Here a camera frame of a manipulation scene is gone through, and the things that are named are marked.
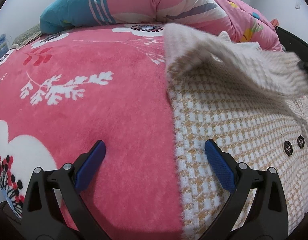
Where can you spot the orange cloth on bed frame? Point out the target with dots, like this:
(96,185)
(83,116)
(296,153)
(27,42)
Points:
(275,23)

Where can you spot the houndstooth knit cardigan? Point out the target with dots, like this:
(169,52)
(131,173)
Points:
(231,120)

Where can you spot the pink floral fleece blanket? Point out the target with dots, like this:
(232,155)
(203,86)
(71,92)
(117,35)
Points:
(106,92)

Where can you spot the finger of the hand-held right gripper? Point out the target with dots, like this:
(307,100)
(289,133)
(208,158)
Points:
(305,65)

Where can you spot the pink and blue quilt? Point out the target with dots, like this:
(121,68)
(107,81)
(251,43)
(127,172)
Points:
(144,0)

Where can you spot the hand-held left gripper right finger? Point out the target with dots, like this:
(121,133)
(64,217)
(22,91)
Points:
(220,166)

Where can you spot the white wall switch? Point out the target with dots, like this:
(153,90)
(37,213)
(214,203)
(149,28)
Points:
(298,5)

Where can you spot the blue water bottle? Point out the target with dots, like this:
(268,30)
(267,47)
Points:
(0,47)

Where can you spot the grey patterned cloth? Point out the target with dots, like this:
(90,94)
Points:
(26,36)

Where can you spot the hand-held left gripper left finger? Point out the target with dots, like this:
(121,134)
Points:
(90,166)

